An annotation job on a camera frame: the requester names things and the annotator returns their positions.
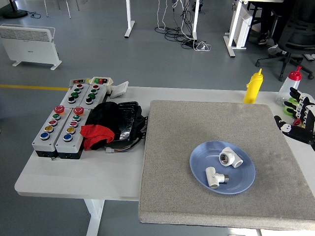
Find cream switch box green red buttons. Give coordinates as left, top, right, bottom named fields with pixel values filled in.
left=88, top=76, right=115, bottom=94

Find white table leg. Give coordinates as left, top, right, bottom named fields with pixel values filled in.
left=83, top=199, right=105, bottom=236

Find white electric heater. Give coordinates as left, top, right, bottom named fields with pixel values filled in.
left=0, top=24, right=63, bottom=71

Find green translucent cup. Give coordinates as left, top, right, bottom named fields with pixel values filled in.
left=283, top=97, right=300, bottom=116

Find yellow squeeze bottle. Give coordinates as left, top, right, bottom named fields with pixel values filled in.
left=243, top=68, right=264, bottom=104

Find seated person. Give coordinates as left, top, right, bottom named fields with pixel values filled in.
left=257, top=0, right=296, bottom=57

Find black office chair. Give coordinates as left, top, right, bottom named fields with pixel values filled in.
left=255, top=0, right=315, bottom=82

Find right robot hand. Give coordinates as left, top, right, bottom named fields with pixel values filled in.
left=274, top=87, right=315, bottom=146

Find grey four-button control box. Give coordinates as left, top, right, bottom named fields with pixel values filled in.
left=60, top=83, right=90, bottom=109
left=80, top=84, right=108, bottom=110

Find small grey switch box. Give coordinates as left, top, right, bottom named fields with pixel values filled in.
left=69, top=78, right=91, bottom=87

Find white wall switch plate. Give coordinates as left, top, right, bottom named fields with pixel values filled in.
left=110, top=81, right=129, bottom=99

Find black cloth bag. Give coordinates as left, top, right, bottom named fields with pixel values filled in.
left=85, top=101, right=122, bottom=144

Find tangle of floor cables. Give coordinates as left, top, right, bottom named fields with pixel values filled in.
left=154, top=0, right=212, bottom=52

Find white desk frame with panel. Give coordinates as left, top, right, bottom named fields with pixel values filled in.
left=223, top=0, right=253, bottom=58

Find white wire connector with leads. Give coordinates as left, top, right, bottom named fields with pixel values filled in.
left=104, top=140, right=143, bottom=154

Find white pipe fitting wide threaded insert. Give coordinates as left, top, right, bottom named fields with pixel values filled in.
left=219, top=147, right=244, bottom=169

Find red cloth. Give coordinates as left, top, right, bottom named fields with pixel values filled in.
left=80, top=124, right=116, bottom=151

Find grey control box emergency stop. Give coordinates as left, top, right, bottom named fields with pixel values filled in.
left=54, top=106, right=92, bottom=160
left=31, top=105, right=72, bottom=158

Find white pipe tee narrow metal end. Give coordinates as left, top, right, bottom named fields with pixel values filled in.
left=205, top=166, right=230, bottom=190

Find grey-brown mat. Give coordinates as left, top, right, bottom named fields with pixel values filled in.
left=139, top=99, right=315, bottom=231

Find white desk leg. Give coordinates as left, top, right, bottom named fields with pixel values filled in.
left=191, top=0, right=201, bottom=41
left=124, top=0, right=136, bottom=38

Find black round stand base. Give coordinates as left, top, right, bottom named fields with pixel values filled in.
left=1, top=0, right=29, bottom=19

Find black plastic tray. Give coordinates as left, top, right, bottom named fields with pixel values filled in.
left=115, top=101, right=149, bottom=143

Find blue plate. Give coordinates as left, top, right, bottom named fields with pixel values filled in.
left=189, top=140, right=256, bottom=195

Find clear squeeze bottle red cap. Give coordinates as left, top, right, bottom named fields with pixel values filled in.
left=275, top=65, right=303, bottom=107

